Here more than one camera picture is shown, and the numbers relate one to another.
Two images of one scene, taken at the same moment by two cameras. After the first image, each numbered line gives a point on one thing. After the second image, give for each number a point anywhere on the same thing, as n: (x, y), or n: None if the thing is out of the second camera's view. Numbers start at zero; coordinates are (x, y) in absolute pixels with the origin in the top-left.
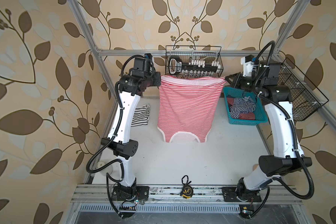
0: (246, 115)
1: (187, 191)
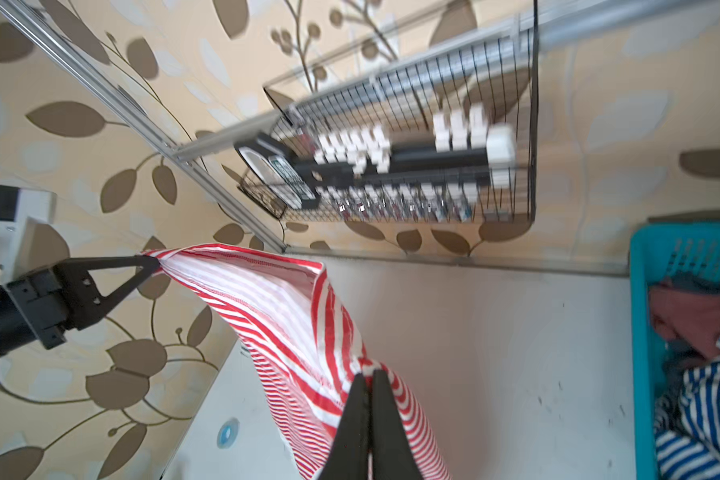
0: (690, 317)
1: None
